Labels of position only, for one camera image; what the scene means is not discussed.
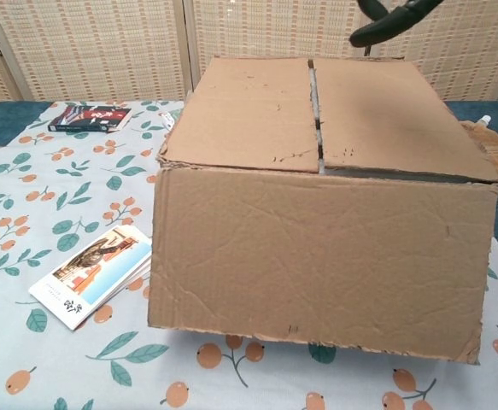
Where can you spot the white book with picture cover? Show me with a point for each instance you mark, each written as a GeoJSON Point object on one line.
{"type": "Point", "coordinates": [95, 273]}

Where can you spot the floral printed tablecloth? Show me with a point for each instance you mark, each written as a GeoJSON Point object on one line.
{"type": "Point", "coordinates": [60, 192]}

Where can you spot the cardboard box with red flaps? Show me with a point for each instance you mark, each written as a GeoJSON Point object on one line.
{"type": "Point", "coordinates": [317, 256]}

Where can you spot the woven bamboo folding screen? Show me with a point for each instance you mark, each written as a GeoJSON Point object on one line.
{"type": "Point", "coordinates": [103, 47]}

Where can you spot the brown spouted sauce pouch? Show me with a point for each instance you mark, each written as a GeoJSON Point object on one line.
{"type": "Point", "coordinates": [494, 149]}

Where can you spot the black and red book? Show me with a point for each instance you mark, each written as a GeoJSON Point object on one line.
{"type": "Point", "coordinates": [90, 117]}

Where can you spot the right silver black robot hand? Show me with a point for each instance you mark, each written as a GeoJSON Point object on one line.
{"type": "Point", "coordinates": [385, 30]}

